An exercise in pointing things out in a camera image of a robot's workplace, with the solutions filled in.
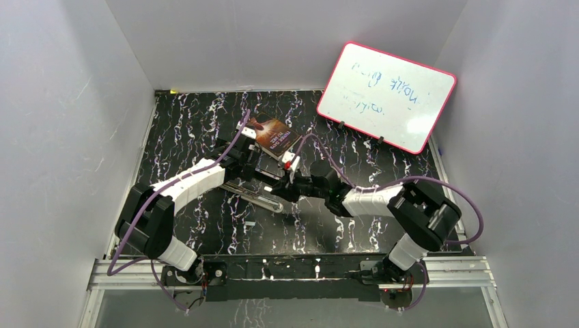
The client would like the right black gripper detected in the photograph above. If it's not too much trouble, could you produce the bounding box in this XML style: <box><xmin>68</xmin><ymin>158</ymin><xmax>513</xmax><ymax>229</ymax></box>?
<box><xmin>270</xmin><ymin>166</ymin><xmax>328</xmax><ymax>204</ymax></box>

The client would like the beige stapler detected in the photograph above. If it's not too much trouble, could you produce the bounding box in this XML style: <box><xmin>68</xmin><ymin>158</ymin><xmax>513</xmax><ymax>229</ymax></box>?
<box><xmin>221</xmin><ymin>182</ymin><xmax>284</xmax><ymax>213</ymax></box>

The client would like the black stapler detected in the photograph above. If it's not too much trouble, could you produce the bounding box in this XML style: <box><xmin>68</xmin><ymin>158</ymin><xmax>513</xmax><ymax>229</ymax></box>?
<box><xmin>253</xmin><ymin>167</ymin><xmax>282</xmax><ymax>186</ymax></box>

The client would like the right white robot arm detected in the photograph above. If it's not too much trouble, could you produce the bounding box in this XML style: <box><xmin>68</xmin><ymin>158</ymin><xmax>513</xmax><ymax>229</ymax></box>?
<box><xmin>268</xmin><ymin>161</ymin><xmax>462</xmax><ymax>284</ymax></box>

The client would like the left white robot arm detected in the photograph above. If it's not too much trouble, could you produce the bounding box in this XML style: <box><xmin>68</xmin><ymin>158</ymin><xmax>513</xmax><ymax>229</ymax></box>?
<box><xmin>115</xmin><ymin>128</ymin><xmax>259</xmax><ymax>284</ymax></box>

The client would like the dark paperback book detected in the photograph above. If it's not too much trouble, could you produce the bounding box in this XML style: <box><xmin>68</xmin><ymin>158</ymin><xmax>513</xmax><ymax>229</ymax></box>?
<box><xmin>247</xmin><ymin>113</ymin><xmax>301</xmax><ymax>161</ymax></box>

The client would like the pink framed whiteboard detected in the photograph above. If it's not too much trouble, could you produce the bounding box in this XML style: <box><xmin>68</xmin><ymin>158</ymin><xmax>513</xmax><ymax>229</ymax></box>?
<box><xmin>317</xmin><ymin>42</ymin><xmax>457</xmax><ymax>154</ymax></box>

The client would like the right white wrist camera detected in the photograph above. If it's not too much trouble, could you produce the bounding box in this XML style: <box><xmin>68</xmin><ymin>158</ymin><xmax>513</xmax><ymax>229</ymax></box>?
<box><xmin>279</xmin><ymin>151</ymin><xmax>300</xmax><ymax>182</ymax></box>

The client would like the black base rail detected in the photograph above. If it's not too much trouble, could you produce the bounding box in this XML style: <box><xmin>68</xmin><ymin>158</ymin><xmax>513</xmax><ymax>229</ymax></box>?
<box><xmin>160</xmin><ymin>254</ymin><xmax>430</xmax><ymax>307</ymax></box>

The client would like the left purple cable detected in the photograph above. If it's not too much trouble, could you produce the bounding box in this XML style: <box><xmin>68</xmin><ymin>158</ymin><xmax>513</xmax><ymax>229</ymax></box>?
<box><xmin>107</xmin><ymin>108</ymin><xmax>252</xmax><ymax>313</ymax></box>

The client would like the purple cable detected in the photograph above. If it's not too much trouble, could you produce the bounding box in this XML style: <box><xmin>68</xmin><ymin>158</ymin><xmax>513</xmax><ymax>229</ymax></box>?
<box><xmin>294</xmin><ymin>133</ymin><xmax>485</xmax><ymax>313</ymax></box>
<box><xmin>107</xmin><ymin>108</ymin><xmax>252</xmax><ymax>313</ymax></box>

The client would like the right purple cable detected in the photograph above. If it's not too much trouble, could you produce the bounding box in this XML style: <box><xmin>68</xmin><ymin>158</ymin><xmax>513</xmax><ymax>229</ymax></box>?
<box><xmin>294</xmin><ymin>133</ymin><xmax>485</xmax><ymax>313</ymax></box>

